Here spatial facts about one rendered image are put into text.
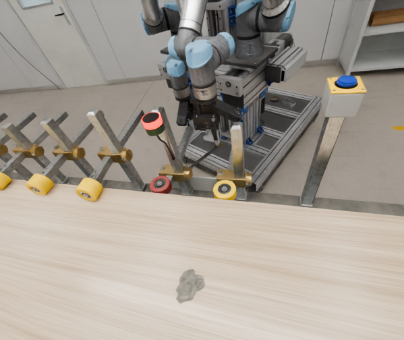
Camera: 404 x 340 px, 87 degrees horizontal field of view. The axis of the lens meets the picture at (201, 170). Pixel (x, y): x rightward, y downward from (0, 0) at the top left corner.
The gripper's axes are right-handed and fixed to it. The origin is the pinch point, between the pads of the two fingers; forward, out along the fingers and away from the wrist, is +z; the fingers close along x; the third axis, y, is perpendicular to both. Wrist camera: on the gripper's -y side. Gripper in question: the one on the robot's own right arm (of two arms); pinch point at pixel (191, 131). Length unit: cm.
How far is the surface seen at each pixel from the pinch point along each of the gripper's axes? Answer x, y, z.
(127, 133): 23.6, -17.3, -13.4
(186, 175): -7.4, -32.9, -4.5
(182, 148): -1.0, -17.2, -4.1
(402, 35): -189, 244, 61
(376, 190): -121, 30, 83
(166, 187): -3.3, -42.8, -9.5
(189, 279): -20, -72, -11
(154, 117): -5.0, -34.7, -35.4
